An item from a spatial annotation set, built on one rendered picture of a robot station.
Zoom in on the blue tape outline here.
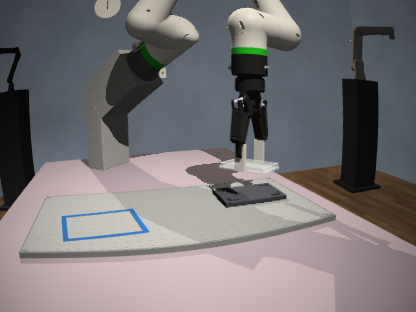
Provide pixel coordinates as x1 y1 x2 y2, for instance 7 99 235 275
61 209 149 242

